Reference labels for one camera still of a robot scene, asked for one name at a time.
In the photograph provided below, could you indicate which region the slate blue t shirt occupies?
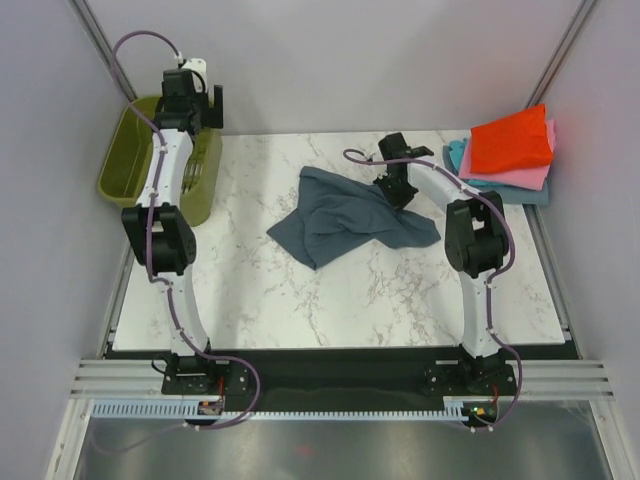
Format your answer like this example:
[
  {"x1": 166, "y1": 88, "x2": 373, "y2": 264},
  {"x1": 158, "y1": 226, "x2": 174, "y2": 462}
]
[{"x1": 267, "y1": 166, "x2": 441, "y2": 271}]

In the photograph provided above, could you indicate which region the olive green plastic basket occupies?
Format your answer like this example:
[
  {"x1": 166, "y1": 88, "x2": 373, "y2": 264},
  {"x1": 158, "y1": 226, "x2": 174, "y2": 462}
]
[{"x1": 98, "y1": 108, "x2": 223, "y2": 227}]

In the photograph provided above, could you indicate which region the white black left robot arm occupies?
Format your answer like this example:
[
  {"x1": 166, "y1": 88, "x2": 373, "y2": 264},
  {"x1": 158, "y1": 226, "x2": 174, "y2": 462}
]
[{"x1": 121, "y1": 64, "x2": 220, "y2": 393}]

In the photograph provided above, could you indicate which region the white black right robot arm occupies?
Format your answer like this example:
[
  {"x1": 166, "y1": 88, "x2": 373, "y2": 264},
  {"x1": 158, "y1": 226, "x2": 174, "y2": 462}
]
[{"x1": 374, "y1": 132, "x2": 510, "y2": 394}]

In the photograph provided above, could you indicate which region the folded teal t shirt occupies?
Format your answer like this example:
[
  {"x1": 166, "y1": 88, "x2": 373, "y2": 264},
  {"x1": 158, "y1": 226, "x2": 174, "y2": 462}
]
[{"x1": 448, "y1": 138, "x2": 501, "y2": 188}]

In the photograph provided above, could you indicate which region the folded grey blue t shirt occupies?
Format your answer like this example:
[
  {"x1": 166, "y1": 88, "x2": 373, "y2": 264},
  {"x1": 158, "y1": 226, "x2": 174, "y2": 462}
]
[{"x1": 442, "y1": 145, "x2": 550, "y2": 206}]

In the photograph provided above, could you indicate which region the folded red t shirt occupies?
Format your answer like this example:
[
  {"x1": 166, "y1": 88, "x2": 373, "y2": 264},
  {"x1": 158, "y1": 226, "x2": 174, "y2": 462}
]
[{"x1": 470, "y1": 104, "x2": 553, "y2": 175}]

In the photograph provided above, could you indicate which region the folded pink t shirt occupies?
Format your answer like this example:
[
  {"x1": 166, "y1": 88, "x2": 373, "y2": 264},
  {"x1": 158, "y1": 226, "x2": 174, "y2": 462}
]
[{"x1": 458, "y1": 118, "x2": 555, "y2": 191}]

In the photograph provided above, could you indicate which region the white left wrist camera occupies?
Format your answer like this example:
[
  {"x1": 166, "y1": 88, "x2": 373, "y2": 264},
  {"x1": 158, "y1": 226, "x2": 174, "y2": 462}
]
[{"x1": 175, "y1": 52, "x2": 208, "y2": 93}]

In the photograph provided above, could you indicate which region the aluminium left corner post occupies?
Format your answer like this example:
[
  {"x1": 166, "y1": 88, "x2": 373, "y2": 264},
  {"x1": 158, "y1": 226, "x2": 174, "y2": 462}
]
[{"x1": 68, "y1": 0, "x2": 137, "y2": 101}]

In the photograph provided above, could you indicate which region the aluminium corner post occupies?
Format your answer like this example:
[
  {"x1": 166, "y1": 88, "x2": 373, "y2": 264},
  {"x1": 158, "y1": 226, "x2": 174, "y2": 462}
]
[
  {"x1": 68, "y1": 0, "x2": 137, "y2": 101},
  {"x1": 525, "y1": 0, "x2": 600, "y2": 107}
]

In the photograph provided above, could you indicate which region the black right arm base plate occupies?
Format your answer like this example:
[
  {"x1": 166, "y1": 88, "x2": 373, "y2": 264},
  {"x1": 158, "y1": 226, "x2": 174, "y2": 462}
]
[{"x1": 425, "y1": 363, "x2": 516, "y2": 397}]

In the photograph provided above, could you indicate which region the aluminium right corner post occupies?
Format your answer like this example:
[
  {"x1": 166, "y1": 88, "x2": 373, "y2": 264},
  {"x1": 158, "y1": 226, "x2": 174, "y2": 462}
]
[{"x1": 525, "y1": 0, "x2": 600, "y2": 107}]

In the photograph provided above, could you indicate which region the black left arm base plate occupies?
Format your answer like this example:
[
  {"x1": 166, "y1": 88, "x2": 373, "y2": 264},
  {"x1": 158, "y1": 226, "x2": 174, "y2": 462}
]
[{"x1": 161, "y1": 362, "x2": 256, "y2": 397}]

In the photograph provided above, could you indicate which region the aluminium extrusion rail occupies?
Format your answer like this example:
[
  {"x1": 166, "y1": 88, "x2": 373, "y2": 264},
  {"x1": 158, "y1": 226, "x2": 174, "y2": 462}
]
[{"x1": 71, "y1": 359, "x2": 613, "y2": 400}]

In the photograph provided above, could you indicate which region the light blue slotted cable duct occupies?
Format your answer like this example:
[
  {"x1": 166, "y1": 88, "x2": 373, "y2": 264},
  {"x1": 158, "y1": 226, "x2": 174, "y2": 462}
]
[{"x1": 90, "y1": 399, "x2": 496, "y2": 422}]

